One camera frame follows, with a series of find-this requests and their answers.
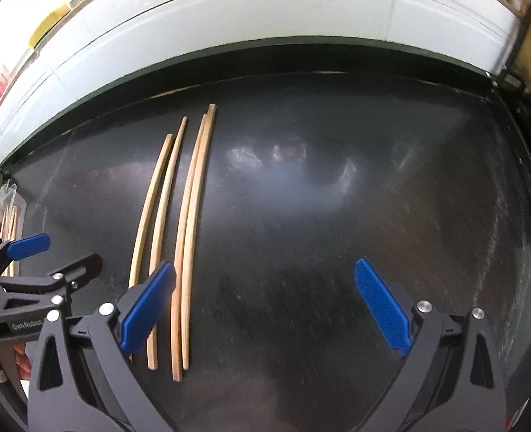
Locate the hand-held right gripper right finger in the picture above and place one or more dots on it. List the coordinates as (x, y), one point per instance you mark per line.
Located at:
(382, 306)

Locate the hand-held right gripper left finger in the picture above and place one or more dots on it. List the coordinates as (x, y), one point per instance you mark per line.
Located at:
(145, 310)

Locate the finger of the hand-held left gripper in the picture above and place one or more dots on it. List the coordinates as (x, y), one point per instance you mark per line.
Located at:
(67, 270)
(29, 245)

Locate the clear plastic container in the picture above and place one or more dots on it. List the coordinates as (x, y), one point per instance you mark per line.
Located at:
(11, 191)

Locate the person's left hand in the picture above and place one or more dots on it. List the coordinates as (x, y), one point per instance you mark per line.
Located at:
(21, 360)

